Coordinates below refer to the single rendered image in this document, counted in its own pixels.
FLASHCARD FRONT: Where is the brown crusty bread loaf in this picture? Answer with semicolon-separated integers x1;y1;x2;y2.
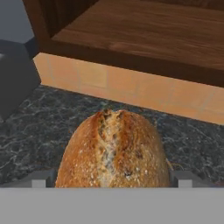
54;108;171;188

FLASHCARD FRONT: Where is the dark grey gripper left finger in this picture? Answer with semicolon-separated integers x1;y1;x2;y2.
3;169;58;188

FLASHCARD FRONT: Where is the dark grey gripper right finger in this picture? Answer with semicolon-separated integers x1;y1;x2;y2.
169;170;218;188

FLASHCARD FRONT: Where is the dark grey appliance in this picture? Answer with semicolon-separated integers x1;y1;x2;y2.
0;38;41;121

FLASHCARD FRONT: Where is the brown wooden cabinet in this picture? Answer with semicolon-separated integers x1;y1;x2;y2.
22;0;224;88

